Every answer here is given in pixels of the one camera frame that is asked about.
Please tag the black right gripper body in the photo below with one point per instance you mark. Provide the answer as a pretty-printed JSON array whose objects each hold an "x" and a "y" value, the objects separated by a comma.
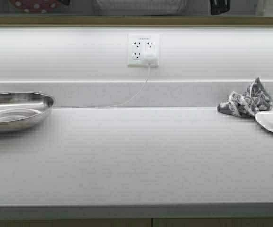
[{"x": 219, "y": 6}]

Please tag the white plug adapter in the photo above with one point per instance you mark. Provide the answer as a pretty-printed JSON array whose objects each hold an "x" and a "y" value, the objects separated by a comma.
[{"x": 149, "y": 59}]

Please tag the grey patterned cloth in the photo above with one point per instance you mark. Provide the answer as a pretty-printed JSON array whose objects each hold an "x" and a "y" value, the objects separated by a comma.
[{"x": 255, "y": 99}]

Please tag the red polka dot plate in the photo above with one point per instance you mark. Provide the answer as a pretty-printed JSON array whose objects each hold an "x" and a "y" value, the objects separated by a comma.
[{"x": 34, "y": 6}]

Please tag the lower right wooden drawer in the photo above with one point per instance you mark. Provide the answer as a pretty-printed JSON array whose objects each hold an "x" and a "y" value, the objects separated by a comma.
[{"x": 214, "y": 222}]

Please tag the wooden drawer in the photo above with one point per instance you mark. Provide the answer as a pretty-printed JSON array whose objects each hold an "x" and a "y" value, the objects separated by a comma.
[
  {"x": 214, "y": 222},
  {"x": 78, "y": 223}
]

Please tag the stainless steel bowl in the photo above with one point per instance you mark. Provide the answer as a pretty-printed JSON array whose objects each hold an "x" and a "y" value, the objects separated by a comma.
[{"x": 23, "y": 110}]

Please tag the lower left wooden drawer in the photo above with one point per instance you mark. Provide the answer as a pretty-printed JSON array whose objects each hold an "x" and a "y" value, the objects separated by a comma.
[{"x": 78, "y": 223}]

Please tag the white wall outlet plate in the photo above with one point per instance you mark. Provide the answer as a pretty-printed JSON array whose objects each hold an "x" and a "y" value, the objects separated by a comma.
[{"x": 140, "y": 44}]

